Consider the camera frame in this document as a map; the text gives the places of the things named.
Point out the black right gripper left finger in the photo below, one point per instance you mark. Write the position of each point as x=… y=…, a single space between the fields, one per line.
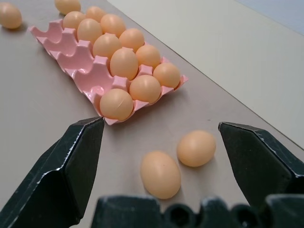
x=59 y=175

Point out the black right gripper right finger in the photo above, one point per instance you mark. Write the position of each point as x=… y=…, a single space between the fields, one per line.
x=259 y=164

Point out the pink plastic egg tray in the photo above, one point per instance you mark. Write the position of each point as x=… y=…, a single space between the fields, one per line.
x=80 y=69

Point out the brown egg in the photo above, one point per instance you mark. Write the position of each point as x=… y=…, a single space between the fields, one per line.
x=73 y=20
x=166 y=75
x=116 y=103
x=95 y=13
x=9 y=15
x=113 y=24
x=107 y=46
x=196 y=148
x=145 y=87
x=160 y=174
x=89 y=30
x=67 y=5
x=148 y=56
x=131 y=39
x=124 y=63

